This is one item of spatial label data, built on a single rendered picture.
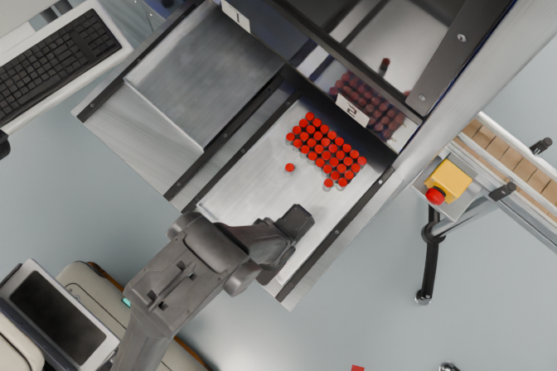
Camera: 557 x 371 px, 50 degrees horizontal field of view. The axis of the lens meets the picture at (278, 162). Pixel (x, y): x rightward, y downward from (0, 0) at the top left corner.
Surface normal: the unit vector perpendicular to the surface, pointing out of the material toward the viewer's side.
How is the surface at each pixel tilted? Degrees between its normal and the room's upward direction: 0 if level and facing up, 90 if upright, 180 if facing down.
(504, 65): 90
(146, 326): 57
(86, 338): 0
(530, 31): 90
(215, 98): 0
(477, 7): 90
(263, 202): 0
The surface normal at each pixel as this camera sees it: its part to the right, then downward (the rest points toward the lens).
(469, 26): -0.66, 0.72
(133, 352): -0.57, 0.45
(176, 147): 0.01, -0.25
